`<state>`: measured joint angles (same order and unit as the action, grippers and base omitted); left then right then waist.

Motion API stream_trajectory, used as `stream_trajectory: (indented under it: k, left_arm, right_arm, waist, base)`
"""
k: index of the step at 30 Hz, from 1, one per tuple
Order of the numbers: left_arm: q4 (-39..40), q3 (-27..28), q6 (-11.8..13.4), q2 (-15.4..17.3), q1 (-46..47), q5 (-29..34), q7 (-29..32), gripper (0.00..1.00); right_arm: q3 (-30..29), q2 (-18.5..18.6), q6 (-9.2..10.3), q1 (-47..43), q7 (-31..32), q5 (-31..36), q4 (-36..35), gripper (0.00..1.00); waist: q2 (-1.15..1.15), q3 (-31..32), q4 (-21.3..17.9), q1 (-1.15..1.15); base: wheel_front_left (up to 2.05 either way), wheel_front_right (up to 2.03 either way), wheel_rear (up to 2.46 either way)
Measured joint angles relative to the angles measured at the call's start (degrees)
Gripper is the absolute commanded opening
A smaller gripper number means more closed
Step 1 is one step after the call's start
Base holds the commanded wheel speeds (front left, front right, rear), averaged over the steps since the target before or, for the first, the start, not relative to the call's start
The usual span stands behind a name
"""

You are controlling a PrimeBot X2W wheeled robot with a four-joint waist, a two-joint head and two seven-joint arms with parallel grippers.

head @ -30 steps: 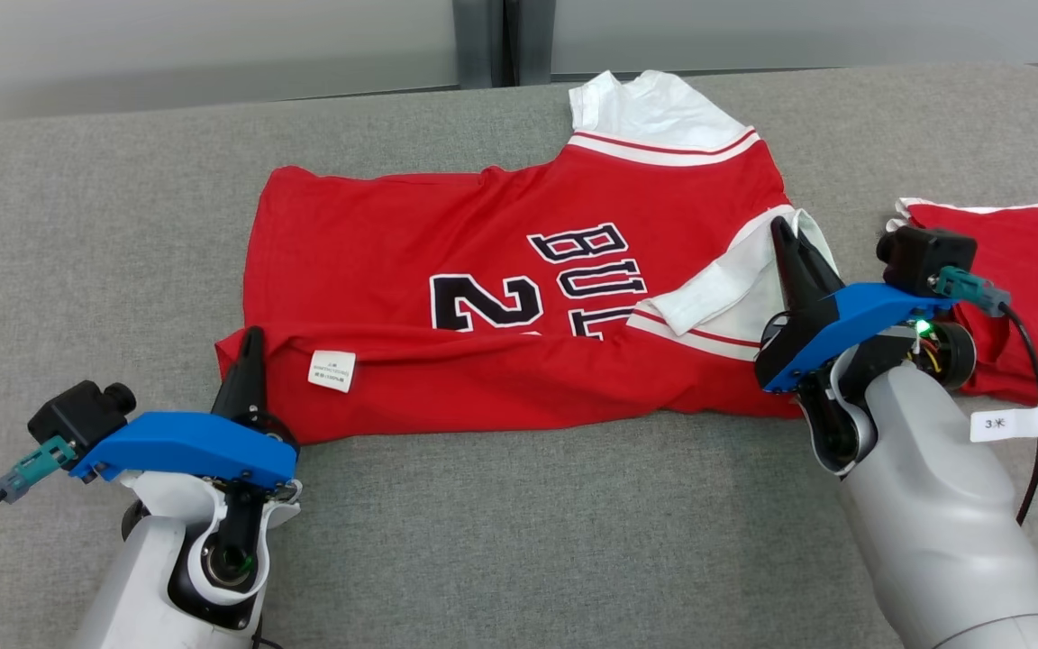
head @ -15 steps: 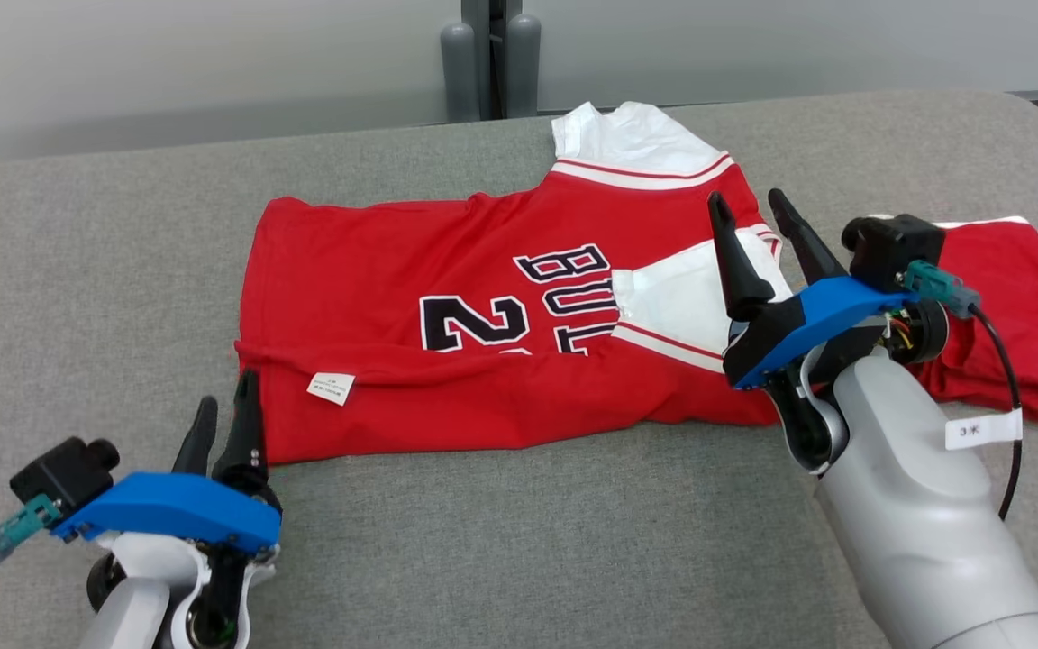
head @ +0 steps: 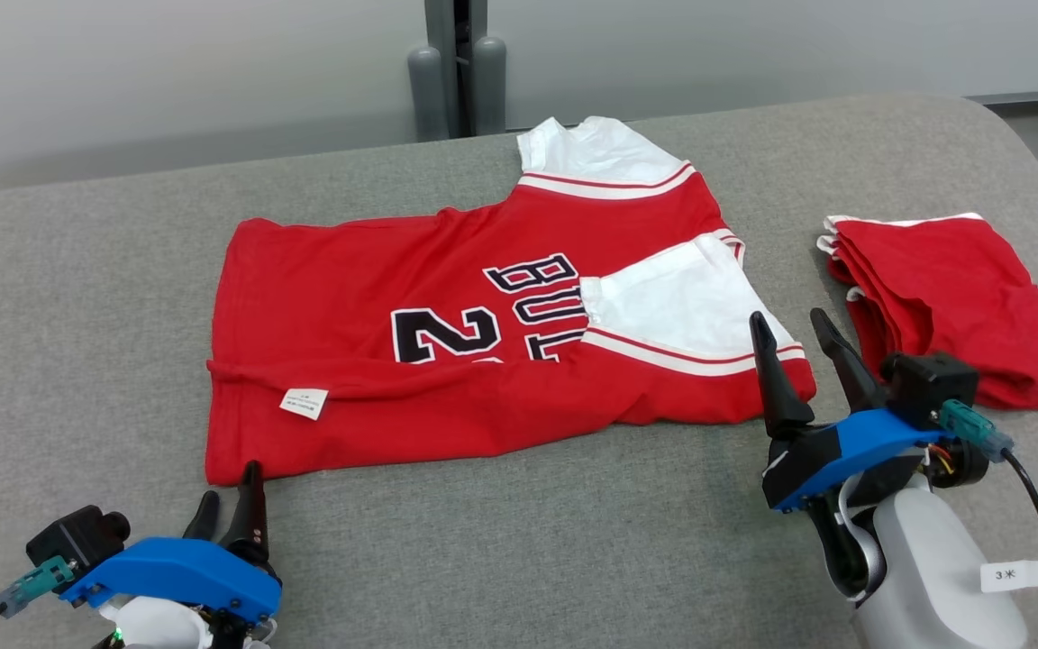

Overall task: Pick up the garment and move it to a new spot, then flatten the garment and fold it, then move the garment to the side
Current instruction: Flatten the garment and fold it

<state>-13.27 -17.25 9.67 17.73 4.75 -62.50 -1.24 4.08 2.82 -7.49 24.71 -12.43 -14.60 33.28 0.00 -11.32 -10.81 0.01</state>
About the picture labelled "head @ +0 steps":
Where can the teal right camera connector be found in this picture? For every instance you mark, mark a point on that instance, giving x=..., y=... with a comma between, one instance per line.
x=974, y=428

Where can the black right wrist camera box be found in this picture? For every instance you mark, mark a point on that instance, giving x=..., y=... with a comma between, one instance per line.
x=929, y=388

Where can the grey metal partition post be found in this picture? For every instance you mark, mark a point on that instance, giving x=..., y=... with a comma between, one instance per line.
x=442, y=18

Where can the teal left camera connector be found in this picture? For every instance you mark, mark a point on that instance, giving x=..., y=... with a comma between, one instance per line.
x=32, y=586

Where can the grey fabric sofa cushion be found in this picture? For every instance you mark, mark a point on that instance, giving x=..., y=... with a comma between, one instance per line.
x=519, y=559

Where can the grey cylindrical post cap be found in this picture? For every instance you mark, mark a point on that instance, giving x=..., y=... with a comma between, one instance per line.
x=426, y=90
x=489, y=86

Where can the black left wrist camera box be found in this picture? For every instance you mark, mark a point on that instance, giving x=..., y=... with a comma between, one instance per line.
x=77, y=536

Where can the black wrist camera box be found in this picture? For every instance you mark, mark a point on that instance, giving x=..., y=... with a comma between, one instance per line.
x=77, y=536
x=929, y=388

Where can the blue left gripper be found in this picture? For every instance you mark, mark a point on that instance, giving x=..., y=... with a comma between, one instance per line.
x=177, y=572

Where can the teal camera connector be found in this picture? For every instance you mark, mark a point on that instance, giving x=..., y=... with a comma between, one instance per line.
x=32, y=586
x=974, y=428

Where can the red white lettered jersey shirt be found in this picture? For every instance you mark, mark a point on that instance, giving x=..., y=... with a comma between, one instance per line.
x=348, y=288

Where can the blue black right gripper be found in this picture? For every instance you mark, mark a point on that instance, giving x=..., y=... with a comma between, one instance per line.
x=843, y=451

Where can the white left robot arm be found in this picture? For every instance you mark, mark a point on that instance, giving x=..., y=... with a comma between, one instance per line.
x=154, y=626

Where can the red shorts with white stripe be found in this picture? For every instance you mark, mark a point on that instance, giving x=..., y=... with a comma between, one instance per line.
x=960, y=306

